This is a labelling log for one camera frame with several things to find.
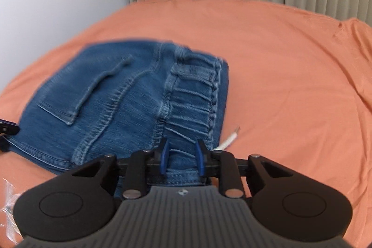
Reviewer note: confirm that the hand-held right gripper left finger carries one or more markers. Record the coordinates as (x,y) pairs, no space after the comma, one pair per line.
(164,157)

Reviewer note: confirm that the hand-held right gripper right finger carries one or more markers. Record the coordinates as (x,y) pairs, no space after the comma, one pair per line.
(200,158)

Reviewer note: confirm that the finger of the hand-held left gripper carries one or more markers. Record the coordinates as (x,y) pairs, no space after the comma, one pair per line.
(8,127)

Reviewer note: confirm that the blue denim pants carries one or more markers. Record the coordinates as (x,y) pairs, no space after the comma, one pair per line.
(116,108)

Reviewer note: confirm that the clear plastic bag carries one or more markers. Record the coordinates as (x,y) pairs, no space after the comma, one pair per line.
(9,207)

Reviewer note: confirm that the orange bed sheet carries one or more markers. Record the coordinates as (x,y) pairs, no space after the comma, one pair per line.
(290,85)

